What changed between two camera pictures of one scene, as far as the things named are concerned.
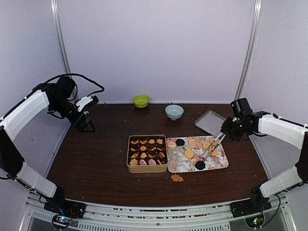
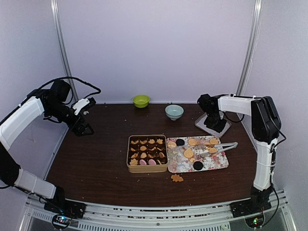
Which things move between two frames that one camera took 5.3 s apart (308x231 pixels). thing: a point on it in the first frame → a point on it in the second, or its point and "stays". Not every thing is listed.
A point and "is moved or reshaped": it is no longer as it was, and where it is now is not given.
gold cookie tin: x=147 y=153 stays
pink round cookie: x=142 y=162 stays
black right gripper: x=225 y=129 → x=218 y=128
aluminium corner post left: x=56 y=10 stays
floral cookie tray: x=191 y=153 stays
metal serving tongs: x=212 y=146 is moved or reshaped
